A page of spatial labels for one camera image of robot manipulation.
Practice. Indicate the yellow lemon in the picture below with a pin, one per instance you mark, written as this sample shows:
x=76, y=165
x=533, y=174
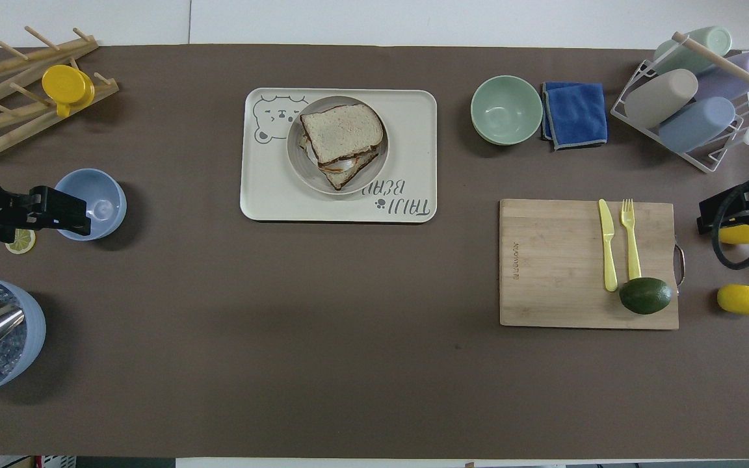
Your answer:
x=742, y=235
x=743, y=299

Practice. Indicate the clear ice cubes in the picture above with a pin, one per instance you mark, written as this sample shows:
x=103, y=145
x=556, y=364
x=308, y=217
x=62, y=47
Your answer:
x=9, y=354

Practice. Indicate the green bowl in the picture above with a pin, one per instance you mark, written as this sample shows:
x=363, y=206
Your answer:
x=506, y=110

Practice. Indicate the cream tray with bear print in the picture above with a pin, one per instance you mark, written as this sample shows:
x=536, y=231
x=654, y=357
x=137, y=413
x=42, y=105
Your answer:
x=413, y=130

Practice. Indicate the blue cup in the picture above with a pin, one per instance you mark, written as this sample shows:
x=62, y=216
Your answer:
x=696, y=125

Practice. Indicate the avocado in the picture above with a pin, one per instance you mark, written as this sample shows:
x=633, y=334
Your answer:
x=645, y=296

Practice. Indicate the sandwich half with filling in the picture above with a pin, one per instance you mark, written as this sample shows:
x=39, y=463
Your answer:
x=348, y=174

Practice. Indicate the grey round plate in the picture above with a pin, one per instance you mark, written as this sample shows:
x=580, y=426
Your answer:
x=296, y=169

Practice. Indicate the bread slice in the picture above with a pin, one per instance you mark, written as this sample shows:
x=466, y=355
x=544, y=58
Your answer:
x=342, y=133

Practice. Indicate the purple cup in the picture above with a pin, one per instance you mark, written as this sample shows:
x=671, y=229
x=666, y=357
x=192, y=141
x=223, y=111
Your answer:
x=738, y=75

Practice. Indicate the beige cup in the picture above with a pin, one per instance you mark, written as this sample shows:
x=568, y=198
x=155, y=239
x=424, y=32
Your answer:
x=660, y=97

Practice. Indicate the light blue bowl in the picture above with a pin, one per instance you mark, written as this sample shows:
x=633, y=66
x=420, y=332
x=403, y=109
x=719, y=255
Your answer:
x=105, y=195

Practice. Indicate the yellow plastic knife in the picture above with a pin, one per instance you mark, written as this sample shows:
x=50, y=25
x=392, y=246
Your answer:
x=608, y=247

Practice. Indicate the wooden drying rack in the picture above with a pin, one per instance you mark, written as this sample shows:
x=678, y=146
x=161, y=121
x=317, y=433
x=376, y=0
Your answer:
x=20, y=114

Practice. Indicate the blue cloth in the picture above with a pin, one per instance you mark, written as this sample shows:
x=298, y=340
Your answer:
x=579, y=117

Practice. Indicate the green cup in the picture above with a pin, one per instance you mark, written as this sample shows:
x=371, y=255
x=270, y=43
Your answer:
x=693, y=52

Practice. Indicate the lemon slice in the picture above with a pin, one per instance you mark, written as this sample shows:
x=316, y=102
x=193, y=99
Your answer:
x=22, y=244

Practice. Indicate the blue ice bucket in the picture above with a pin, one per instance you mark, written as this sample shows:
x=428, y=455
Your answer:
x=26, y=344

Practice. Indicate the wooden rod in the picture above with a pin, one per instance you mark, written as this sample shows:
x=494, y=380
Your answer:
x=732, y=67

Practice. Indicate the yellow cup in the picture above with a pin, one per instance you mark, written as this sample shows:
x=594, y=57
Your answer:
x=62, y=83

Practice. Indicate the yellow plastic fork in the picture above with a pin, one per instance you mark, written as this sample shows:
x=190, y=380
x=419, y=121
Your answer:
x=632, y=250

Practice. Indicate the wooden cutting board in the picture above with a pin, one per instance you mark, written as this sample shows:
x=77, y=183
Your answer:
x=556, y=273

